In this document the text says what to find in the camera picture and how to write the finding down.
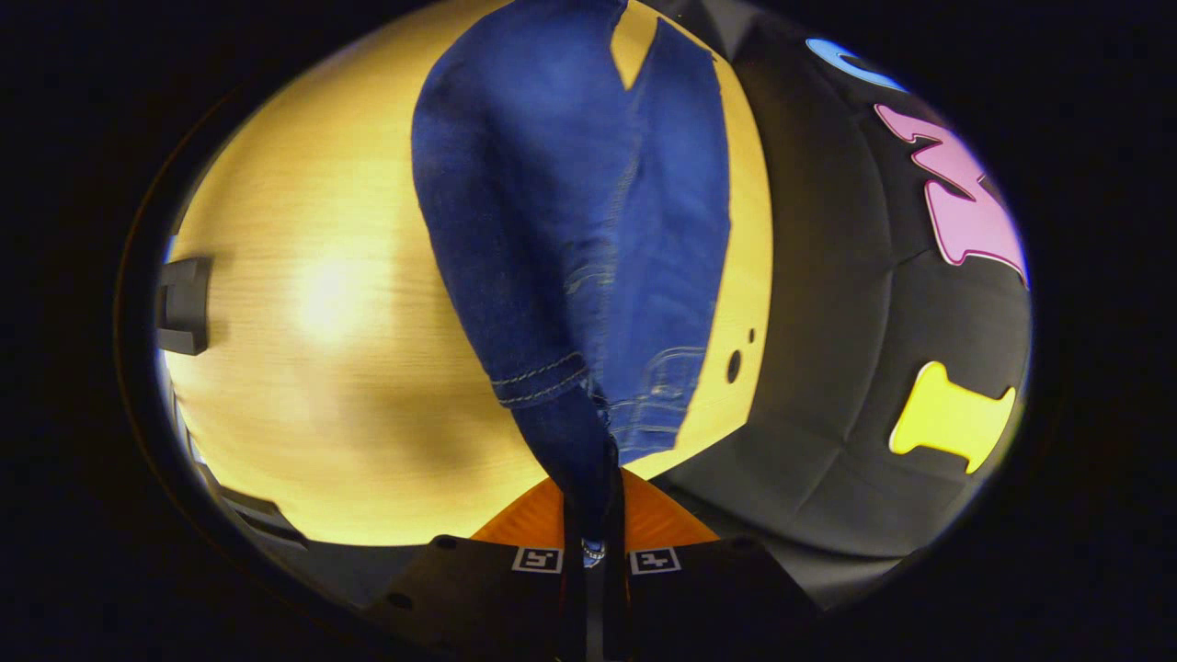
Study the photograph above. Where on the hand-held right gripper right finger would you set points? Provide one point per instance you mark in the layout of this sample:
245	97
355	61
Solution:
717	598

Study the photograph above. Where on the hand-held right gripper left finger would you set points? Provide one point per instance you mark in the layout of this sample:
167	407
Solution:
478	598

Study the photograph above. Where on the blue denim jeans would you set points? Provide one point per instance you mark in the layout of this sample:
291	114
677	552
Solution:
552	184

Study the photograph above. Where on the black table grommet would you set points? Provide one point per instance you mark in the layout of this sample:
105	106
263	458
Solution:
733	366

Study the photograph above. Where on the black backdrop cloth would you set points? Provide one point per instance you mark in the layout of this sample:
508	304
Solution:
828	276

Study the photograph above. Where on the dark block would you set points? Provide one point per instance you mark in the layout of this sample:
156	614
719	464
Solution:
184	308

